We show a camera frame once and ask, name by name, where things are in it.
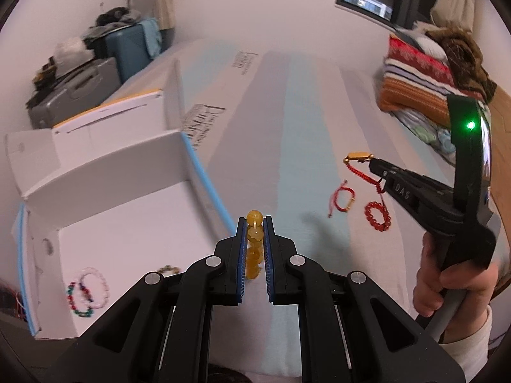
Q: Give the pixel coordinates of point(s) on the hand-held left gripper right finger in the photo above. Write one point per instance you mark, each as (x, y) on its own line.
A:
(269, 259)

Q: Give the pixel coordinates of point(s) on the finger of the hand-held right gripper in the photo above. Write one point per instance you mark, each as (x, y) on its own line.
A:
(403, 191)
(415, 177)

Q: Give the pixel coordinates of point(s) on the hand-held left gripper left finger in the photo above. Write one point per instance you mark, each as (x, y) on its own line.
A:
(240, 259)

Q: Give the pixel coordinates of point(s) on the blue and yellow cardboard box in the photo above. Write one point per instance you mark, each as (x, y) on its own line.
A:
(119, 215)

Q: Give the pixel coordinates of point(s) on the person's right forearm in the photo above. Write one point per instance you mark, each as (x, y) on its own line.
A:
(467, 347)

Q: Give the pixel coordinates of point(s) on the person's right hand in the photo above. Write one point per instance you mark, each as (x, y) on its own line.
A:
(425, 279)

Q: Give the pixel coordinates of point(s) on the floral quilt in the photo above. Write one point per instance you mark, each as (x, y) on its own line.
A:
(431, 135)

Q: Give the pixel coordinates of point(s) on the wooden headboard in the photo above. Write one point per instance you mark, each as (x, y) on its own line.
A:
(501, 127)

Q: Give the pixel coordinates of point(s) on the stack of folded blankets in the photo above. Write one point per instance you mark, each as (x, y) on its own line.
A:
(415, 83)

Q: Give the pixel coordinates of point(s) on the brown fur garment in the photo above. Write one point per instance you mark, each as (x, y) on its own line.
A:
(463, 56)

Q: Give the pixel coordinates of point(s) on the white pillow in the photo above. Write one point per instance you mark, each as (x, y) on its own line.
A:
(429, 46)

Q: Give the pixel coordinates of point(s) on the grey suitcase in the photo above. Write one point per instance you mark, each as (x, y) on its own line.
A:
(72, 95)

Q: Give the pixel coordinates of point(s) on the teal suitcase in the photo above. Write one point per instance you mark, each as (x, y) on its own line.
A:
(127, 48)

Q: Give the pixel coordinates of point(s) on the light blue cloth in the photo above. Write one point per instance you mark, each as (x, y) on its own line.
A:
(153, 36)

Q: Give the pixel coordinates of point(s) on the white plastic bag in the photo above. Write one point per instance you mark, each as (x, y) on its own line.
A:
(68, 50)

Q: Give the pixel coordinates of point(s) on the dark clothes pile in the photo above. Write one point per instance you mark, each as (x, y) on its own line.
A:
(111, 20)

